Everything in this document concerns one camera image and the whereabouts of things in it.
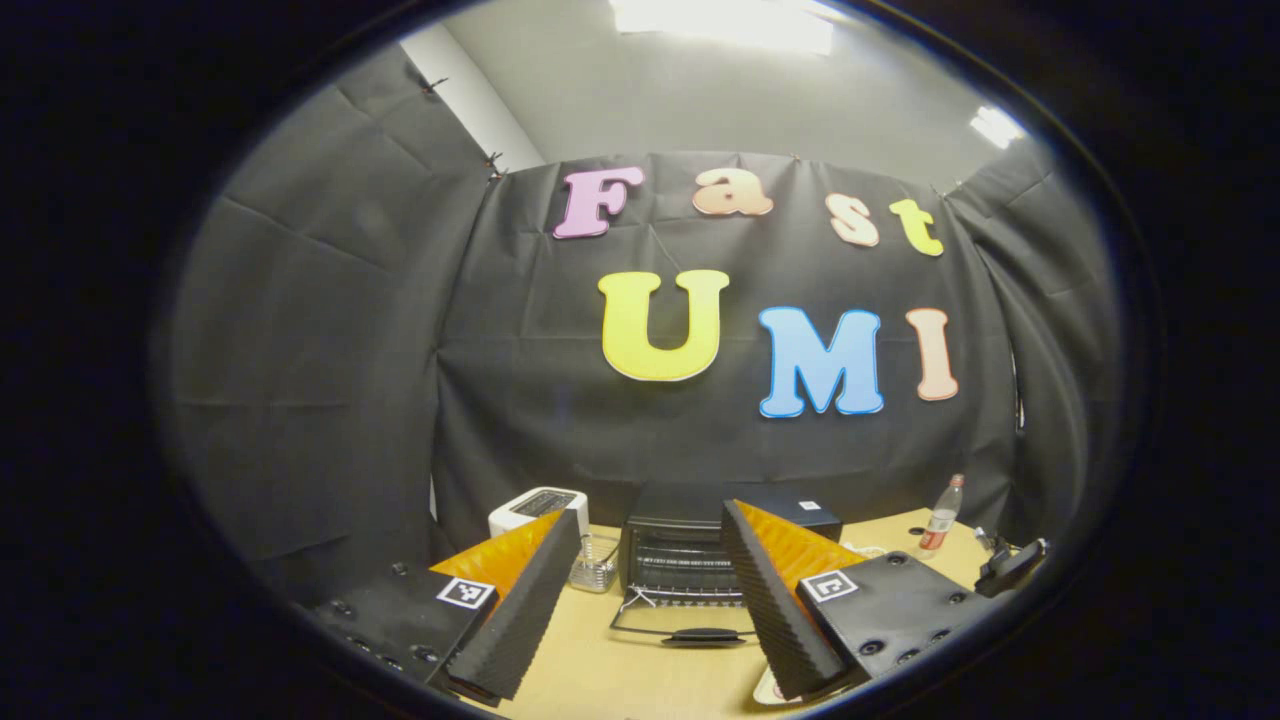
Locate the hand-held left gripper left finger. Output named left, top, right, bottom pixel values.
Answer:
left=300, top=507, right=583, bottom=703

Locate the large ceiling light panel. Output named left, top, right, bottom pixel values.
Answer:
left=610, top=0, right=836, bottom=56

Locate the clear glass cup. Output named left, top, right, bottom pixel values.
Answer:
left=568, top=533, right=618, bottom=594

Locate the cream square food plate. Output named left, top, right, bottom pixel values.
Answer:
left=752, top=665, right=801, bottom=707

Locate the clear red label water bottle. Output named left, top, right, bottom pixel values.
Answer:
left=917, top=473, right=967, bottom=556

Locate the white toaster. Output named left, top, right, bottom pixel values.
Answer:
left=488, top=486, right=591, bottom=541

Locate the black backdrop cloth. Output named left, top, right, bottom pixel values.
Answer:
left=150, top=45, right=1121, bottom=601

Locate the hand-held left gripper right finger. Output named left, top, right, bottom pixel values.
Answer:
left=722, top=498, right=1001, bottom=701

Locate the small ceiling light panel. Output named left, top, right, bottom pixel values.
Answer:
left=968, top=105, right=1026, bottom=151

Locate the black electric oven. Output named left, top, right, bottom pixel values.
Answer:
left=608, top=480, right=846, bottom=649

